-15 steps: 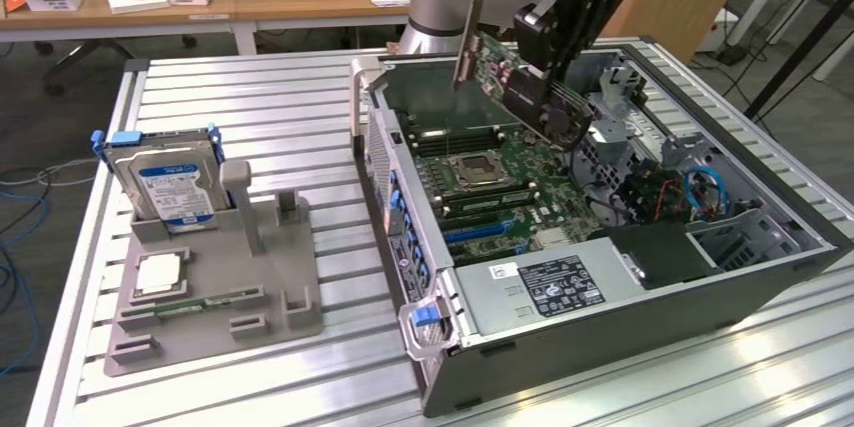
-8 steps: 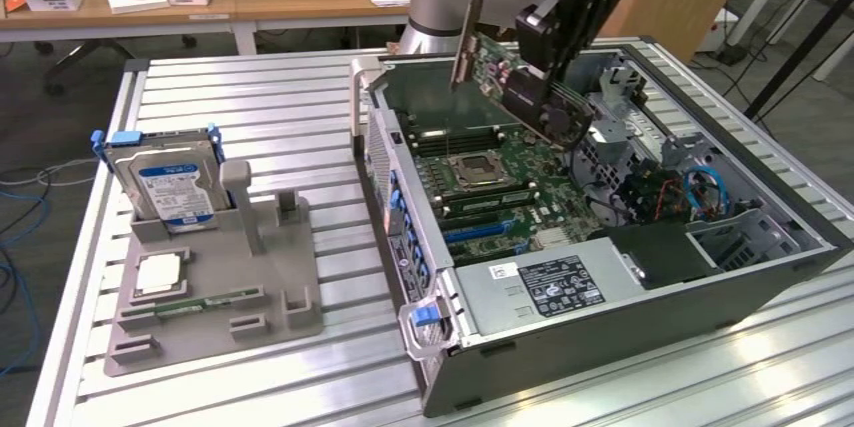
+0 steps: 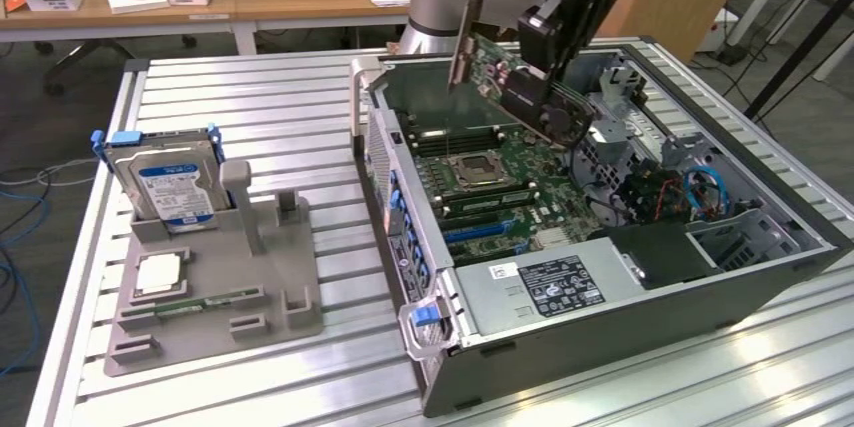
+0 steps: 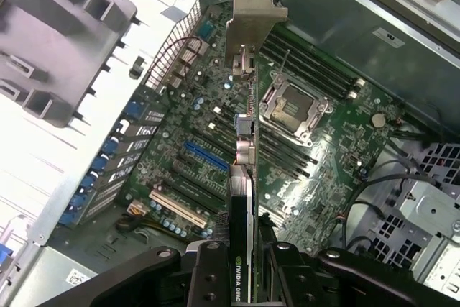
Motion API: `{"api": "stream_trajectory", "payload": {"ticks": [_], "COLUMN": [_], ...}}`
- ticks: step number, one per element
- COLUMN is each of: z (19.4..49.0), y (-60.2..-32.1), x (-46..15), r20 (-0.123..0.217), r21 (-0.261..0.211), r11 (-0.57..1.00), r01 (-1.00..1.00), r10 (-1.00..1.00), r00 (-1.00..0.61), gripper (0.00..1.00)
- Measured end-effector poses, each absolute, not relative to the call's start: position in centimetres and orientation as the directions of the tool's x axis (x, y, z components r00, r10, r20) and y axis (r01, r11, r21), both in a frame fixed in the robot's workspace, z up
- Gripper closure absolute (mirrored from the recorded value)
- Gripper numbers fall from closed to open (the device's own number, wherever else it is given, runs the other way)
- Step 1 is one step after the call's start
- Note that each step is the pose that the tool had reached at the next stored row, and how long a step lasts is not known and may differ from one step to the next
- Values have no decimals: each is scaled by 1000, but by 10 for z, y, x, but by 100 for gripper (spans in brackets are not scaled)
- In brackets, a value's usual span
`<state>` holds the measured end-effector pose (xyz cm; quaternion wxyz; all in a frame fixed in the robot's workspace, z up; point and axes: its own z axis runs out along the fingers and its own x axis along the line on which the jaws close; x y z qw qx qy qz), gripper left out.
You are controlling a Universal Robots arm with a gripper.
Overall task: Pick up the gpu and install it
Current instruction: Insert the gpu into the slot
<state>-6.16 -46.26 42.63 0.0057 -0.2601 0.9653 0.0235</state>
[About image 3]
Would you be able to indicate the black stand pole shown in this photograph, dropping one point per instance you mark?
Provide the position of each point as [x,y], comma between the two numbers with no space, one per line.
[794,65]

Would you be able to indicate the hard disk with blue caddy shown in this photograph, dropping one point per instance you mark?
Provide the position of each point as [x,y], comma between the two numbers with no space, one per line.
[170,187]

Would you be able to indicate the perforated metal drive cage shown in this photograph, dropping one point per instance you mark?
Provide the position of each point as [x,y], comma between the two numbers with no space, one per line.
[621,147]

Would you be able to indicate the blue expansion slot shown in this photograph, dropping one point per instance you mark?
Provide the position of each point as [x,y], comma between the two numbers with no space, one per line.
[477,233]

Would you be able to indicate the wooden desk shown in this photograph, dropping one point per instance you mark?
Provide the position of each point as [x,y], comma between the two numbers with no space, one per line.
[87,22]

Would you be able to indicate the green RAM stick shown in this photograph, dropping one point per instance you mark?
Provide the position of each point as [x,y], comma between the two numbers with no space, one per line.
[201,303]

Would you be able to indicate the Nvidia graphics card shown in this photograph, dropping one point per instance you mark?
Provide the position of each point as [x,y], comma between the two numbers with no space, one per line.
[490,67]

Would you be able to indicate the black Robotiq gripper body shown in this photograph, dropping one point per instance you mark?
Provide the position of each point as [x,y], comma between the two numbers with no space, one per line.
[594,2]

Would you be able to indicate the grey parts rack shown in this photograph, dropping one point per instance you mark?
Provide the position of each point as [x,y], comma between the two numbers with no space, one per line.
[214,342]

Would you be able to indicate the metal CPU socket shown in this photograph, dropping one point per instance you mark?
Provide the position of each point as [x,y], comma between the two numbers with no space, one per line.
[477,169]

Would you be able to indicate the blue case latch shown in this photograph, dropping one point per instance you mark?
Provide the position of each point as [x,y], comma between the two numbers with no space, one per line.
[427,318]

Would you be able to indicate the grey power supply unit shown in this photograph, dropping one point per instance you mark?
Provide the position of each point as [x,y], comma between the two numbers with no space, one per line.
[494,297]

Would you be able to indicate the installed RAM stick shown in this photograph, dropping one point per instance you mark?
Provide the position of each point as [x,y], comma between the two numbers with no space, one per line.
[488,203]

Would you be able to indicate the black floor pedal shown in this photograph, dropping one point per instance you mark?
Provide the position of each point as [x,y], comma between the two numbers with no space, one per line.
[734,54]

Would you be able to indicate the black plastic shroud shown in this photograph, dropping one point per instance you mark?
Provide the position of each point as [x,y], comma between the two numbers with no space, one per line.
[657,257]

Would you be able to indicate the silver chipset heatsink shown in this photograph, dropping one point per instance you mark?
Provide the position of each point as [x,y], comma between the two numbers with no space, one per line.
[554,238]

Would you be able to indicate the metal disk bay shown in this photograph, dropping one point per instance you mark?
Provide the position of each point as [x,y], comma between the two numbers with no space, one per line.
[761,227]

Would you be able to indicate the silver CPU chip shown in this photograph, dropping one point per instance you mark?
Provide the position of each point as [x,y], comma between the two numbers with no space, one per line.
[159,274]

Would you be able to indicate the open black PC case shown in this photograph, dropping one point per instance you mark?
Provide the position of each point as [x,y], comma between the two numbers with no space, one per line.
[601,347]

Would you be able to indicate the black chair base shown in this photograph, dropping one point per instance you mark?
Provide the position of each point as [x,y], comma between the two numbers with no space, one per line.
[74,59]

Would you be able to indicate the green motherboard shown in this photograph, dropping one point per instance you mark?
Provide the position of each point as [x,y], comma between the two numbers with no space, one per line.
[554,197]

